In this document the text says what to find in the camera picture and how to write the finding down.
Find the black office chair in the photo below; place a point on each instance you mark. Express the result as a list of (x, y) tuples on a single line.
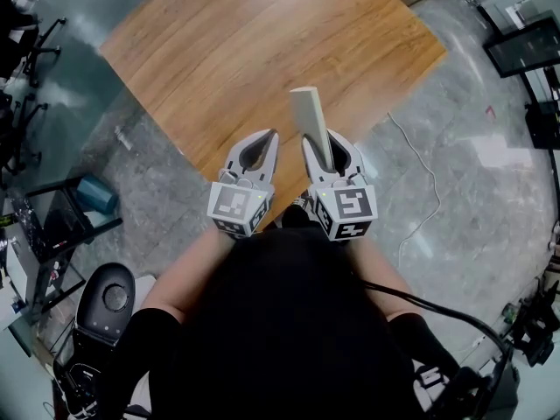
[(17, 138), (24, 42)]

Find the person's black shoe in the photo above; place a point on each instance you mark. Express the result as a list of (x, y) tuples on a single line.
[(296, 216)]

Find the beige block item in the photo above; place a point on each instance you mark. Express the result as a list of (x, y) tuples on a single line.
[(311, 118)]

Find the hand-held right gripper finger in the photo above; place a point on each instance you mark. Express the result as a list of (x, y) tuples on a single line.
[(350, 156), (312, 158)]

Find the wooden table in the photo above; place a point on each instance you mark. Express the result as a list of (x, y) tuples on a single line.
[(245, 59)]

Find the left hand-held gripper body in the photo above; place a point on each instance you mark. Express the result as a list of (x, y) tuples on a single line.
[(232, 206)]

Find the person's right forearm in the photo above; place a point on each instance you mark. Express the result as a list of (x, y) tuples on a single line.
[(376, 278)]

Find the black equipment stand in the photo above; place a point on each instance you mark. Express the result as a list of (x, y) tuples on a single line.
[(536, 322)]

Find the person's black shirt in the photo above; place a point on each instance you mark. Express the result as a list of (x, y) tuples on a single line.
[(280, 331)]

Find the person's left forearm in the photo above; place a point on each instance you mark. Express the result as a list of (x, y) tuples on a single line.
[(184, 274)]

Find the blue cylinder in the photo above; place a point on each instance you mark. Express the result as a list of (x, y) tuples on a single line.
[(97, 195)]

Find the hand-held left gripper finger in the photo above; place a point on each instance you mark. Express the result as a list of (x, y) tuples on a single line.
[(240, 151), (269, 164)]

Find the black metal frame stand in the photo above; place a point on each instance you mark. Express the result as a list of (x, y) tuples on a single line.
[(65, 230)]

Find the black framed glass cabinet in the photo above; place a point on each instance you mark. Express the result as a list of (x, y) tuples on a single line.
[(522, 46)]

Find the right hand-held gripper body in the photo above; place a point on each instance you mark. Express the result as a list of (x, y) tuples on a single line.
[(347, 210)]

